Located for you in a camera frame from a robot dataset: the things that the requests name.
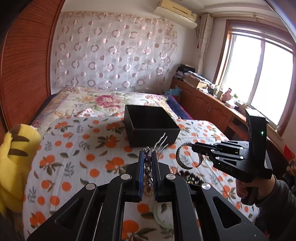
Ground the pale green jade bangle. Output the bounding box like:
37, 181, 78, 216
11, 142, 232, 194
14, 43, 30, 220
153, 202, 174, 228

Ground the black square jewelry box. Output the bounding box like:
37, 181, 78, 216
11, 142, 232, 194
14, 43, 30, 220
124, 104, 180, 148

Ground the pink figurine on sill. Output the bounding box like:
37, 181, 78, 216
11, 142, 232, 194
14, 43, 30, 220
222, 88, 232, 102

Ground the floral quilt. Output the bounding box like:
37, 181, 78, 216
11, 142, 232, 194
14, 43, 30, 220
32, 87, 178, 132

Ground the clutter pile on cabinet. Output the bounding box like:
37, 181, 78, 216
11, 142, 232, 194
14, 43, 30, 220
174, 63, 212, 89

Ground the dark metal bangle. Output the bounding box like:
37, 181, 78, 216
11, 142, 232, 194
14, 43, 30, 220
176, 142, 204, 170

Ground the wooden sideboard cabinet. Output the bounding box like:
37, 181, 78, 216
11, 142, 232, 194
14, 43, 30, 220
169, 77, 284, 153

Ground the beige window drape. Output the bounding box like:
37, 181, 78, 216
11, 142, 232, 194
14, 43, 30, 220
197, 13, 214, 75

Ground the red-brown wooden wardrobe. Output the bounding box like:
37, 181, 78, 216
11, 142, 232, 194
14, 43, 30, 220
1, 1, 64, 137

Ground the silver ornate hair comb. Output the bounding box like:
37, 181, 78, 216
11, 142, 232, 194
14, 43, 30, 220
142, 133, 168, 196

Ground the circle pattern sheer curtain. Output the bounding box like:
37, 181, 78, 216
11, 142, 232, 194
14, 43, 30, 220
51, 11, 178, 92

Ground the dark blue blanket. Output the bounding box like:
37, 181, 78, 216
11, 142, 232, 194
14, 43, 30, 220
165, 94, 192, 120

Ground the yellow striped plush toy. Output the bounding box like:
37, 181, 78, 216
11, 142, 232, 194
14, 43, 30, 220
0, 124, 42, 218

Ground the wall air conditioner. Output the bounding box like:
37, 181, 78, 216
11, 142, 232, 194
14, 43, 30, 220
154, 0, 197, 29

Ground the person's right hand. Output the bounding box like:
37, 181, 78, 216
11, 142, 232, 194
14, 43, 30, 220
235, 175, 277, 205

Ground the brown wooden bead bracelet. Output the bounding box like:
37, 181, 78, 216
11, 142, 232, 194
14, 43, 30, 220
169, 167, 204, 186

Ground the teal cloth item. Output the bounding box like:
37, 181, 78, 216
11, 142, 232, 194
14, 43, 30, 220
165, 86, 182, 96

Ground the wooden frame window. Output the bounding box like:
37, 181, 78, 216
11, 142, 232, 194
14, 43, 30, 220
213, 20, 295, 136

